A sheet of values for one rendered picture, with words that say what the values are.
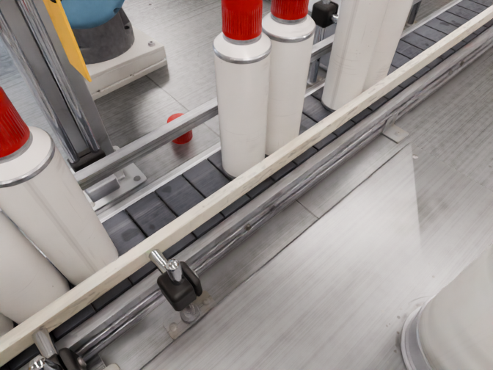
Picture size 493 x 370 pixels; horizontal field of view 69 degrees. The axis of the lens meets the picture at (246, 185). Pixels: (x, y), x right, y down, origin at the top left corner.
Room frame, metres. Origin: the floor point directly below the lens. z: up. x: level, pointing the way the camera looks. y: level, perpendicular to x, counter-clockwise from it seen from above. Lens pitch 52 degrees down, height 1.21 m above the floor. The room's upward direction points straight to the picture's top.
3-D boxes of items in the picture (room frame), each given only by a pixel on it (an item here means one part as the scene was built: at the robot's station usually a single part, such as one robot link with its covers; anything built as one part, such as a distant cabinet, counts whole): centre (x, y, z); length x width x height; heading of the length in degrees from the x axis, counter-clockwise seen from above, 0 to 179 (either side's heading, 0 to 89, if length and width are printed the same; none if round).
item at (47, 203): (0.16, 0.15, 0.98); 0.05 x 0.05 x 0.20
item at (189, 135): (0.39, 0.10, 0.85); 0.03 x 0.03 x 0.03
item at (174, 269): (0.13, 0.06, 0.89); 0.03 x 0.03 x 0.12; 42
